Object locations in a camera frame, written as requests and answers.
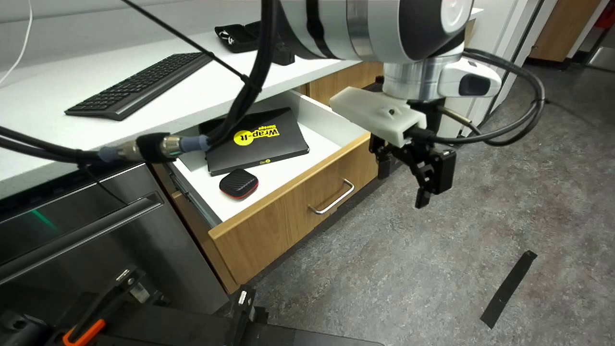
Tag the white cabinet panel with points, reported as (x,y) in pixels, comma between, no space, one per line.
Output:
(512,31)

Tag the small black and red case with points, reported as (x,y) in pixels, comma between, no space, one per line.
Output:
(239,182)

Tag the long black floor strip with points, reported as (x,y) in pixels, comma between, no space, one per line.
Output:
(510,288)

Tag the wooden door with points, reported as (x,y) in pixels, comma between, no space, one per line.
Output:
(564,25)

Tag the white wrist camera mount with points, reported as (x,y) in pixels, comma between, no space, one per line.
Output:
(385,115)

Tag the black computer keyboard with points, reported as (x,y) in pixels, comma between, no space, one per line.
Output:
(137,86)

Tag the wooden cabinet front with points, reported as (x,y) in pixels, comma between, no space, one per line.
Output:
(346,79)

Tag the white drawer with wooden front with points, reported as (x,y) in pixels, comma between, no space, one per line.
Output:
(281,223)

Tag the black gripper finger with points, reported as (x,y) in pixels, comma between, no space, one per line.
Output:
(435,173)
(385,159)

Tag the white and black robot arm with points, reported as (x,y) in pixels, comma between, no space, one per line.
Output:
(358,25)

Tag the stainless steel oven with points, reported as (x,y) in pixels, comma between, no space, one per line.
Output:
(170,246)

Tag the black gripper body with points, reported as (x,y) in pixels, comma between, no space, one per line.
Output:
(404,152)

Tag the black notebook with yellow sticker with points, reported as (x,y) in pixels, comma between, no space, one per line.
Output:
(275,146)

